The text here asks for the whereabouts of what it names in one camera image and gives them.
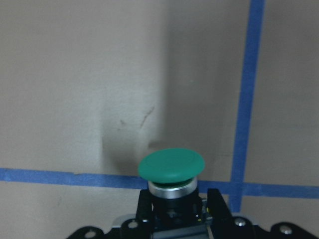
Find green push button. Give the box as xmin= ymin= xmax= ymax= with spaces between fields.
xmin=138 ymin=148 xmax=209 ymax=239

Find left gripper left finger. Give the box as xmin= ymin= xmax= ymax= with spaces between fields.
xmin=136 ymin=189 xmax=153 ymax=223

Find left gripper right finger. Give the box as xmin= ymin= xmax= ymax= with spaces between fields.
xmin=207 ymin=188 xmax=233 ymax=223

